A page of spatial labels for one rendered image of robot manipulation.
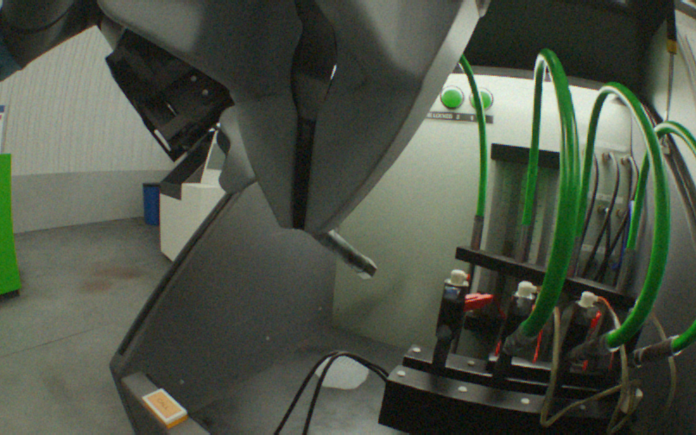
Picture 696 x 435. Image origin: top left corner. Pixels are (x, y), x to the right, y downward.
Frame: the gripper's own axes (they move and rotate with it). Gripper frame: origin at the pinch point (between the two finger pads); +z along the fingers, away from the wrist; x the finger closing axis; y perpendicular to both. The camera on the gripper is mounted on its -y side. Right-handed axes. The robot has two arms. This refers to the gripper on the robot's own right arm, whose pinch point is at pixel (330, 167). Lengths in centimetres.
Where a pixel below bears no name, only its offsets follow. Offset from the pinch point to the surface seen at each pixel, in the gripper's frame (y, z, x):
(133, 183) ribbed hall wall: -275, 47, -654
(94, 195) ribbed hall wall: -178, 67, -649
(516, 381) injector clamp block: -30.2, 23.1, 10.6
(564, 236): -12.9, 2.3, 7.7
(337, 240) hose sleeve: -20.4, 6.7, -11.0
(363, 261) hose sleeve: -23.8, 9.3, -9.6
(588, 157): -38.7, -5.8, 15.7
